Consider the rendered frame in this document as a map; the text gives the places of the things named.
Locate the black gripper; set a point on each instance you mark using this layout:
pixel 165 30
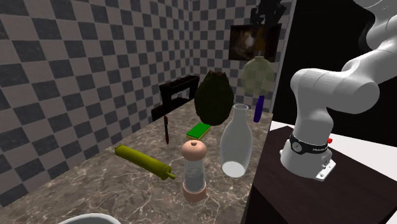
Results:
pixel 269 11

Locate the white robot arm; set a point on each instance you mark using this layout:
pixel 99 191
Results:
pixel 313 102

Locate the dark green scaly cone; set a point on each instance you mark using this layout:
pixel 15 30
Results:
pixel 214 99

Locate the black wooden rack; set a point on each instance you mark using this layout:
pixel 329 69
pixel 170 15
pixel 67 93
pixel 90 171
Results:
pixel 169 90

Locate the clear white glass carafe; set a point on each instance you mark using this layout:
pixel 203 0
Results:
pixel 236 145

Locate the green and yellow sponge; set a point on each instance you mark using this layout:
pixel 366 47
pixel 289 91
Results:
pixel 198 131

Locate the red pen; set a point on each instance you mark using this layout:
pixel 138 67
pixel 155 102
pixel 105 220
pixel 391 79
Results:
pixel 166 130

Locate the clear grinder with pink caps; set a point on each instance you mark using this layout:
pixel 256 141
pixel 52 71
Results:
pixel 194 173

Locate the dark robot stand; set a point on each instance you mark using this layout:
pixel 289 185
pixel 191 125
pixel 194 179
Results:
pixel 310 201

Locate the olive yellow rolling pin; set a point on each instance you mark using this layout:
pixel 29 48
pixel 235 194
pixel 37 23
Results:
pixel 141 159

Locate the white bowl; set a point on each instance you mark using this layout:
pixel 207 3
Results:
pixel 90 219

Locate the dark framed wall picture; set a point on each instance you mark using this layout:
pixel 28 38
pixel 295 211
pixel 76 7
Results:
pixel 240 43

